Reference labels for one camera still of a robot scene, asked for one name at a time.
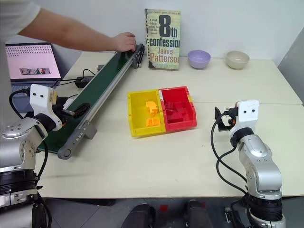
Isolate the open grey laptop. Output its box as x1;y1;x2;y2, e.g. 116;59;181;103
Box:
4;42;63;112

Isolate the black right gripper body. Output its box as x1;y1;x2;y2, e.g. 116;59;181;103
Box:
222;106;239;127

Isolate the flat orange building block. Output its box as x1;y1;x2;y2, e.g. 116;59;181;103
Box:
144;117;162;127

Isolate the yellow plastic bin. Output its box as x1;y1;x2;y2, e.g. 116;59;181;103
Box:
127;89;166;138

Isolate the black power adapter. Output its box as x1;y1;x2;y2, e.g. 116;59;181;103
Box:
75;76;95;89

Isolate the red plastic bin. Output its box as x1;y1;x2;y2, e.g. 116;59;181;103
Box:
158;85;198;132

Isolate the green conveyor belt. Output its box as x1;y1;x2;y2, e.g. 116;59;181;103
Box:
37;43;146;161

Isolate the large red building block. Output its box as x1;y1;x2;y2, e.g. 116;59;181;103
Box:
166;109;190;124

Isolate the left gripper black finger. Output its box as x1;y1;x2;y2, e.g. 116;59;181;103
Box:
73;108;90;119
75;102;91;114

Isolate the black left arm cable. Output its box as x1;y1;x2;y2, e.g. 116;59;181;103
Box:
9;88;32;119

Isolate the beige bowl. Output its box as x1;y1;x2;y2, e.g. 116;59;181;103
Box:
225;50;250;70

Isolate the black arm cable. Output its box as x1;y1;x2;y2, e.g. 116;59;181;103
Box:
210;111;249;193
9;88;32;119

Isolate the white shirt sleeve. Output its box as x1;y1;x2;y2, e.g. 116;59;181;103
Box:
0;0;41;46

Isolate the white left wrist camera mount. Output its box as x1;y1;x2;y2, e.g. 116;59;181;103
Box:
29;84;63;132

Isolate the purple bowl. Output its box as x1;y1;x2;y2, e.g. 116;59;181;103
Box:
187;49;211;70

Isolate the black power cable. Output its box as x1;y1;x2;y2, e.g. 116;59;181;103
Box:
54;68;97;86

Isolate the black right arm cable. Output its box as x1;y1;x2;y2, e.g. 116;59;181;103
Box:
210;111;249;193

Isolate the dark rounded shape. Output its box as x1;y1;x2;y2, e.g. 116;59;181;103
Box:
187;199;208;228
123;203;154;228

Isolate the person's bare hand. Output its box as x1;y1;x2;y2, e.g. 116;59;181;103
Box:
111;31;137;53

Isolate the tall orange building block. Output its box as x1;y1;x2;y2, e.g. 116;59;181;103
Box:
145;101;159;117

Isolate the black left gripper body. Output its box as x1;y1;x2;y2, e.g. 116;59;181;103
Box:
52;95;77;127

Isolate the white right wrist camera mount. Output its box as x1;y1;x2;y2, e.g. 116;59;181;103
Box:
234;99;260;134

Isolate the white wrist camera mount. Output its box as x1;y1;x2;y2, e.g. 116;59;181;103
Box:
234;99;260;134
29;84;63;132

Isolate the grey partition panel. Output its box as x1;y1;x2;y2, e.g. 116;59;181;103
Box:
277;30;304;105

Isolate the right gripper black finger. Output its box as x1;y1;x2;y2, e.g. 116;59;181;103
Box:
218;118;230;133
214;106;225;123

